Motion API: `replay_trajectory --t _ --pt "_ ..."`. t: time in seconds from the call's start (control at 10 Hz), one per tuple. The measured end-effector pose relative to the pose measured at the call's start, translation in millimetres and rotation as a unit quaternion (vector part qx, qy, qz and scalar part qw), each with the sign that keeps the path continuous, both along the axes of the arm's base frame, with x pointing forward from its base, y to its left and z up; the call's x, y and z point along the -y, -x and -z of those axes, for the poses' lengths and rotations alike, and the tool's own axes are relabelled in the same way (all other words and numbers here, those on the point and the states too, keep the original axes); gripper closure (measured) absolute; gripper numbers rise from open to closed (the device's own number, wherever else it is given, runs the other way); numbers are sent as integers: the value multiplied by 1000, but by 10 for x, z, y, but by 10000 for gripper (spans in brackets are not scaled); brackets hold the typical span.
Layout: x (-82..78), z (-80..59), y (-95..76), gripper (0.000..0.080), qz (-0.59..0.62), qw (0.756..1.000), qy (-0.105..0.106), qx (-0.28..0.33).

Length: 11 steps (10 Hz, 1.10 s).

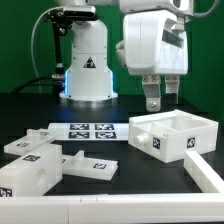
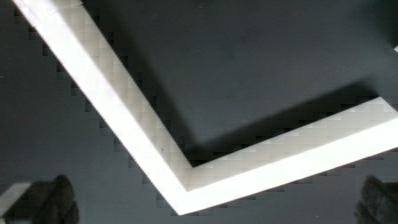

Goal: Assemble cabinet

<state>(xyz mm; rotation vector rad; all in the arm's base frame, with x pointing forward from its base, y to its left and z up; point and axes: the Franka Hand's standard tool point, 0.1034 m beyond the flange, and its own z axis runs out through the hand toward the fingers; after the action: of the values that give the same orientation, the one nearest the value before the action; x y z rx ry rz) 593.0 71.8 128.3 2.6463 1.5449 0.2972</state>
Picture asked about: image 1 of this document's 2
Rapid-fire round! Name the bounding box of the white cabinet top block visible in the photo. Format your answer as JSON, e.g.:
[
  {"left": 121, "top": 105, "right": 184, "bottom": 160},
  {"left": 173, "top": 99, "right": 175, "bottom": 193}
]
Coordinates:
[{"left": 0, "top": 143, "right": 62, "bottom": 197}]

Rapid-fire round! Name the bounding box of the white fiducial marker base plate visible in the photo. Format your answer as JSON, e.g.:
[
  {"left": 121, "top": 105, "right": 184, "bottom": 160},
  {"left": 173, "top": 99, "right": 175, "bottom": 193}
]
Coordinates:
[{"left": 48, "top": 123, "right": 129, "bottom": 141}]

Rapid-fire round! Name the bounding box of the white cabinet body box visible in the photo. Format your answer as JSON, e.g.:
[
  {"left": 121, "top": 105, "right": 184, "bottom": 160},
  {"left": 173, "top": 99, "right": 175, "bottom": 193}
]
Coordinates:
[{"left": 128, "top": 110, "right": 218, "bottom": 163}]

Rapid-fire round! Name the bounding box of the black cable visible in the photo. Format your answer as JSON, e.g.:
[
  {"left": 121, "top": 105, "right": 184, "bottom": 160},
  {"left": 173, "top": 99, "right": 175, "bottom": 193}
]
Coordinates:
[{"left": 11, "top": 77, "right": 66, "bottom": 94}]

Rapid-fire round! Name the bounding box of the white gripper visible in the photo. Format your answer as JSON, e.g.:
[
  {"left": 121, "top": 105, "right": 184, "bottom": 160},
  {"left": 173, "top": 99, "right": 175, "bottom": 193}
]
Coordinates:
[{"left": 116, "top": 10, "right": 188, "bottom": 112}]

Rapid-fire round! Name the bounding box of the white L-shaped obstacle frame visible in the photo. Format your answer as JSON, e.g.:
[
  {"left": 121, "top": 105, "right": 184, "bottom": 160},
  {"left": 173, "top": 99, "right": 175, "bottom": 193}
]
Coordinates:
[{"left": 0, "top": 151, "right": 224, "bottom": 224}]

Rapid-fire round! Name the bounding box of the black camera on stand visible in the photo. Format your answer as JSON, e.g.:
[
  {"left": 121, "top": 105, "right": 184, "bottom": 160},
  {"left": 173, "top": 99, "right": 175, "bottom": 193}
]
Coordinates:
[{"left": 44, "top": 6, "right": 98, "bottom": 82}]

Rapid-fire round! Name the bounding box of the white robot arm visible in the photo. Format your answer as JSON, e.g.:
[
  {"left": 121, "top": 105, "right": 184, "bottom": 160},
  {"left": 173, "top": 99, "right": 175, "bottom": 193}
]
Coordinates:
[{"left": 55, "top": 0, "right": 193, "bottom": 112}]

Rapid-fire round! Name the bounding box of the grey braided camera cable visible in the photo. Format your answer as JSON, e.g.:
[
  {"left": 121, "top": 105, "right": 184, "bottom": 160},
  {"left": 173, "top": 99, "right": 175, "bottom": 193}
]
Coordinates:
[{"left": 193, "top": 0, "right": 222, "bottom": 19}]

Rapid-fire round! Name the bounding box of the white cable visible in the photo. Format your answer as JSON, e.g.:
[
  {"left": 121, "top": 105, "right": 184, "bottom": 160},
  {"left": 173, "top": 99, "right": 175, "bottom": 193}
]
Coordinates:
[{"left": 30, "top": 6, "right": 64, "bottom": 94}]

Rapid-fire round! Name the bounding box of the white cabinet door panel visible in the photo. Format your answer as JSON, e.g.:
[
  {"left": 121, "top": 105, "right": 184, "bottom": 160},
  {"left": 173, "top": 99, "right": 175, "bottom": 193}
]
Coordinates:
[
  {"left": 4, "top": 129, "right": 56, "bottom": 156},
  {"left": 62, "top": 150, "right": 118, "bottom": 181}
]

